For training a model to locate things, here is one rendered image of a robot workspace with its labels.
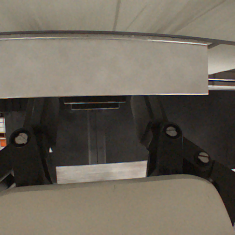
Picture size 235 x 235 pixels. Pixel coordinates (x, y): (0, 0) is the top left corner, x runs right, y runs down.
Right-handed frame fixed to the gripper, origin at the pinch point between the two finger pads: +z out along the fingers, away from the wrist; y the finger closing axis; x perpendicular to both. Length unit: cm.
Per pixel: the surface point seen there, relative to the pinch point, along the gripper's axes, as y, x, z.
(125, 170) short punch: 2.6, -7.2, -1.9
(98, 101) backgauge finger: 1.2, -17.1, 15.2
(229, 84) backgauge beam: 35.8, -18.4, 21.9
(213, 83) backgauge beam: 30.8, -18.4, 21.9
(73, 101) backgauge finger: -3.5, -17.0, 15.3
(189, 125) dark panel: 40, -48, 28
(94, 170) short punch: -0.3, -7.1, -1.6
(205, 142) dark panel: 48, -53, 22
